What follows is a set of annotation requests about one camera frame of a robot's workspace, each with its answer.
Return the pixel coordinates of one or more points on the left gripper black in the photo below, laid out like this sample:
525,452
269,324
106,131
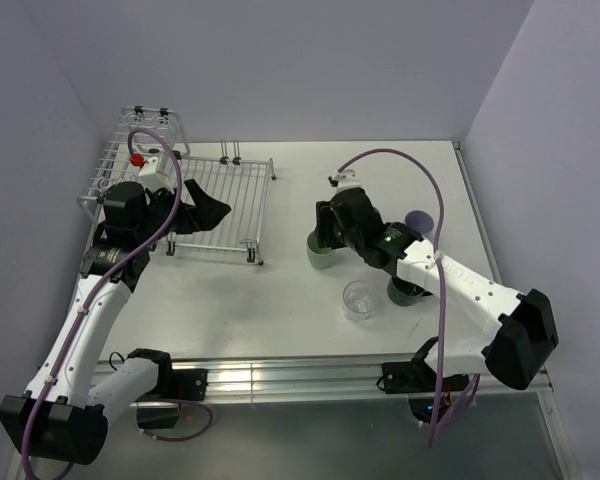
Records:
203,216

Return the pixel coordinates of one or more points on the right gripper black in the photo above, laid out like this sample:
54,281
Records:
324,223

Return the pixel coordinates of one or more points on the light green cup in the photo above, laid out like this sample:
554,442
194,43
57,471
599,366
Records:
320,258

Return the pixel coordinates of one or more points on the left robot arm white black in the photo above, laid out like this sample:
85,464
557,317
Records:
61,415

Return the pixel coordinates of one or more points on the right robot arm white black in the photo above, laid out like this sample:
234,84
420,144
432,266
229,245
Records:
519,328

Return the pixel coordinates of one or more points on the clear glass cup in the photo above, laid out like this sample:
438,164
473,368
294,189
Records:
357,301

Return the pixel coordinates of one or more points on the purple cup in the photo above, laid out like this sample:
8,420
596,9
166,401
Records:
421,222

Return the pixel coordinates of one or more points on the dark green mug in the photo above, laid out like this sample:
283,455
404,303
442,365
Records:
403,293

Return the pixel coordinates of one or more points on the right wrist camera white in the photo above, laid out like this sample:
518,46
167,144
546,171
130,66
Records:
343,180

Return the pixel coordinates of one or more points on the aluminium rail frame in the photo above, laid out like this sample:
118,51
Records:
303,378

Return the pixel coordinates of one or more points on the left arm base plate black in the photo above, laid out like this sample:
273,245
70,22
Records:
189,384

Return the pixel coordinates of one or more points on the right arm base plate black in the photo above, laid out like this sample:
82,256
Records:
405,375

